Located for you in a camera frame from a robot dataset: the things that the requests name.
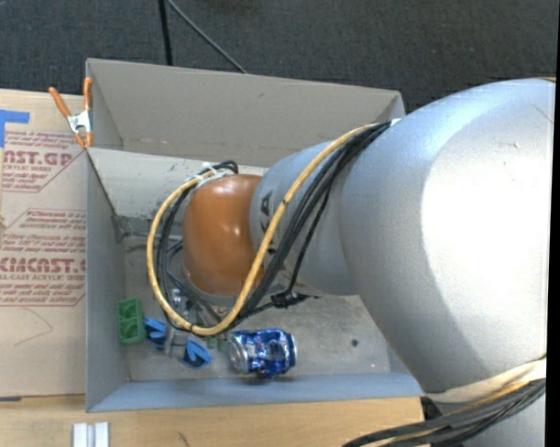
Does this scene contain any blue and grey small tool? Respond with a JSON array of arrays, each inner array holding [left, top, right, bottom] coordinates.
[[141, 317, 214, 370]]

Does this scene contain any green toy brick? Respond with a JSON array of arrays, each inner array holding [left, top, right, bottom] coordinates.
[[115, 297, 148, 346]]

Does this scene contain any crushed blue drink can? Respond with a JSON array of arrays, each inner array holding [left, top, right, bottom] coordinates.
[[225, 326, 300, 382]]

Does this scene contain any brown cardboard board red print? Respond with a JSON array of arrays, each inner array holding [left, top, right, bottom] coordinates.
[[0, 87, 98, 408]]

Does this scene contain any grey metal bin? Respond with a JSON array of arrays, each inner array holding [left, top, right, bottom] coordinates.
[[72, 57, 436, 426]]

